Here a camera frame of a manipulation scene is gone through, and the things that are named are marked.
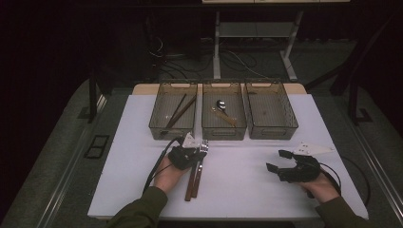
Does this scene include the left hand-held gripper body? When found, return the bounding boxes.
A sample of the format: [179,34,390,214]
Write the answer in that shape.
[167,132,202,170]

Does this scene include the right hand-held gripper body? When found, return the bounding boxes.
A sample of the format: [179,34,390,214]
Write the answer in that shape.
[278,141,336,184]

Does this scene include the wooden-handled steel fork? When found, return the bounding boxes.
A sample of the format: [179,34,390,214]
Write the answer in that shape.
[191,139,210,200]

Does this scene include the smoky clear plastic bin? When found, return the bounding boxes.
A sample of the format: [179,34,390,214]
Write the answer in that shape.
[148,83,198,142]
[244,81,299,141]
[201,82,247,142]

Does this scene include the dark chopstick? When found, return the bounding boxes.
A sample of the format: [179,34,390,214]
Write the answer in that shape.
[184,158,199,202]

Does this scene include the black chopstick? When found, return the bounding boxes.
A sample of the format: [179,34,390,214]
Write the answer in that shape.
[165,93,188,128]

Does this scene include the dark metal spoon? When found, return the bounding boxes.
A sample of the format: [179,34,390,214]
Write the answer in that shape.
[216,99,230,117]

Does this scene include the person's left hand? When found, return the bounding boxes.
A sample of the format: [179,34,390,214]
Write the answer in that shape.
[154,156,191,194]

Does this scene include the person's right hand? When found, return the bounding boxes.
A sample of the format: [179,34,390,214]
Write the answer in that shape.
[298,173,341,204]

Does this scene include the black metal stand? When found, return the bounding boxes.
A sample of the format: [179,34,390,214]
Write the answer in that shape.
[305,12,397,126]
[87,70,99,124]

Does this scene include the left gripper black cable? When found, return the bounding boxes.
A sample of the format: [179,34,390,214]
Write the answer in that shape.
[142,136,185,195]

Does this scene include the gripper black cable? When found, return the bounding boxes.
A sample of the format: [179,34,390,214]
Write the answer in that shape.
[319,156,372,207]
[142,136,185,195]

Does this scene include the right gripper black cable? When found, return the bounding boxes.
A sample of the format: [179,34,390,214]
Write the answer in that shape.
[319,156,372,207]

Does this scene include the metal floor rail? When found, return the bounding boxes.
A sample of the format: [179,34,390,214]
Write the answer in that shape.
[348,120,403,222]
[37,94,107,228]

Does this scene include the black floor cables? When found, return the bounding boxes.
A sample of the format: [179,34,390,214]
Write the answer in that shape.
[146,34,222,80]

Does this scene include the white floor cable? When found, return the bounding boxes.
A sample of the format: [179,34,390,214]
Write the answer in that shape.
[226,49,264,80]

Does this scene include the white metal desk frame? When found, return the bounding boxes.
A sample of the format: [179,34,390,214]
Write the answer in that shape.
[201,0,351,83]

